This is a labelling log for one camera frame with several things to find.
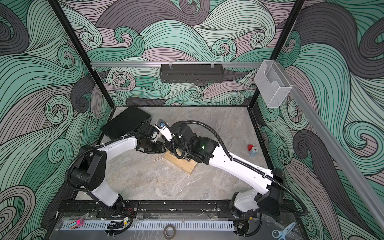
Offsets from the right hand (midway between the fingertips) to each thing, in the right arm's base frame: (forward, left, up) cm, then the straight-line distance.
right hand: (162, 134), depth 67 cm
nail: (+2, +8, -29) cm, 30 cm away
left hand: (+6, +5, -25) cm, 26 cm away
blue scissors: (-35, -54, -30) cm, 71 cm away
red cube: (+10, -52, -31) cm, 61 cm away
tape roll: (-35, -5, -28) cm, 45 cm away
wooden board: (-4, -10, -27) cm, 29 cm away
